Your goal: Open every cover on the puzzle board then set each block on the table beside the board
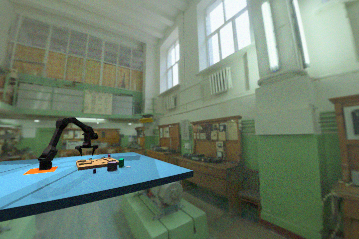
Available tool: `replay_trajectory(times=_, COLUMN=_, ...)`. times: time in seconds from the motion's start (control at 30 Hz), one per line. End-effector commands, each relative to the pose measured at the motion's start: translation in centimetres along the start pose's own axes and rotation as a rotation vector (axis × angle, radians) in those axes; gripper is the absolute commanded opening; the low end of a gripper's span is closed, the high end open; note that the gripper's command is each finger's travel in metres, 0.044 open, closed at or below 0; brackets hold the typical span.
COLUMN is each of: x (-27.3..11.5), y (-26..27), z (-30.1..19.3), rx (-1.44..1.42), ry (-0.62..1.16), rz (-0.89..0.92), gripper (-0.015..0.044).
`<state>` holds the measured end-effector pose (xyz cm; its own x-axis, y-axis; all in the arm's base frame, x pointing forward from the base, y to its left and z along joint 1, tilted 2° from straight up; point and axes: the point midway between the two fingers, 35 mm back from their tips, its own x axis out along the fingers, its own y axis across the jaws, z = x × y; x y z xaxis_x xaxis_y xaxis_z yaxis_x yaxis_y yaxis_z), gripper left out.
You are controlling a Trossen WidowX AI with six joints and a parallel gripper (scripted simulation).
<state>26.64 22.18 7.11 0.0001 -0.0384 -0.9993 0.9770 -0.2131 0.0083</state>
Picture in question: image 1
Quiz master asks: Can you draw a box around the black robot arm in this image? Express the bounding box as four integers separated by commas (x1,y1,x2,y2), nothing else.
38,117,98,171

